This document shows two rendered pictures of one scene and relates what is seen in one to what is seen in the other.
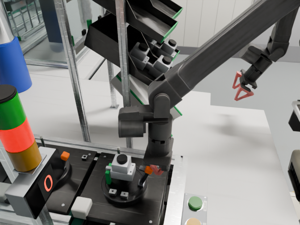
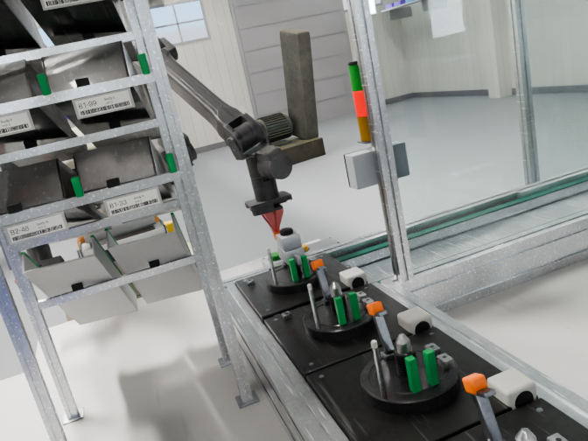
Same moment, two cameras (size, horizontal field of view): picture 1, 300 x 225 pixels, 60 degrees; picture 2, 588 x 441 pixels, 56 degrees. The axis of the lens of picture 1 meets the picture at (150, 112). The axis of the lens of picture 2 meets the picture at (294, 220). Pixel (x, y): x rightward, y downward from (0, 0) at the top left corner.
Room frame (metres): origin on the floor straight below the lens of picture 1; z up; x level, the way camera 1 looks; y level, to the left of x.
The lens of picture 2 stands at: (1.01, 1.14, 1.44)
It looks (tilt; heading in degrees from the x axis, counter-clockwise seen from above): 16 degrees down; 243
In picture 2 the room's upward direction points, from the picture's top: 12 degrees counter-clockwise
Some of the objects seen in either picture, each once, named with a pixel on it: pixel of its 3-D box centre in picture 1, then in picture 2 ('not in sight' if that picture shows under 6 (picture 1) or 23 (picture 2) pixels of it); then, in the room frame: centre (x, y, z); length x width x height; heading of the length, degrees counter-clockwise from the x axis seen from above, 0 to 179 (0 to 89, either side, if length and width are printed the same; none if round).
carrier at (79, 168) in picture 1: (44, 163); (338, 301); (0.54, 0.33, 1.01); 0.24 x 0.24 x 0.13; 79
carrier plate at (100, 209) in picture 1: (125, 187); (297, 284); (0.49, 0.08, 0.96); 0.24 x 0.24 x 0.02; 79
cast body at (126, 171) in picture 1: (119, 165); (290, 245); (0.50, 0.09, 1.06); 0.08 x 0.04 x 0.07; 79
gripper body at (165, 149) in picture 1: (159, 143); (265, 190); (0.47, -0.02, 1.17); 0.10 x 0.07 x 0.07; 168
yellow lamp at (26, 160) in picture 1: (23, 152); (371, 126); (0.33, 0.23, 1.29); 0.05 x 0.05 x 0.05
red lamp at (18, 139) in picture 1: (15, 132); (367, 101); (0.33, 0.23, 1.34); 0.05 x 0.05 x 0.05
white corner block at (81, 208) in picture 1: (82, 207); (353, 280); (0.42, 0.19, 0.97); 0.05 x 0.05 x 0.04; 79
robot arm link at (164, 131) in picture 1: (157, 125); (261, 165); (0.47, -0.02, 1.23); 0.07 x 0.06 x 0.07; 92
